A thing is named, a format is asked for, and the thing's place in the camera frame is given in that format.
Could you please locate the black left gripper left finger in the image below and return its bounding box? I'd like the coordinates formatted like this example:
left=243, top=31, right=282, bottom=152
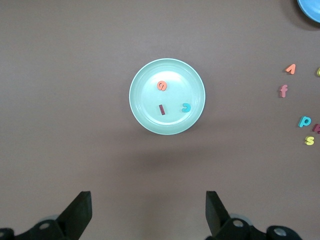
left=0, top=191, right=92, bottom=240

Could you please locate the teal foam letter p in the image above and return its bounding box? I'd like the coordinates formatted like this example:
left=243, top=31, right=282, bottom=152
left=297, top=115, right=312, bottom=128

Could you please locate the blue plate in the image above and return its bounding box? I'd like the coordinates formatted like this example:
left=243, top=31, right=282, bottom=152
left=296, top=0, right=320, bottom=25

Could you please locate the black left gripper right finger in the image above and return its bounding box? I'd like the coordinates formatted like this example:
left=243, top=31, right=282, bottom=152
left=205, top=191, right=304, bottom=240

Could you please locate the light green plate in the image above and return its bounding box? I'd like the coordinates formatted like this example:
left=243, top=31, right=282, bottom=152
left=128, top=58, right=207, bottom=136

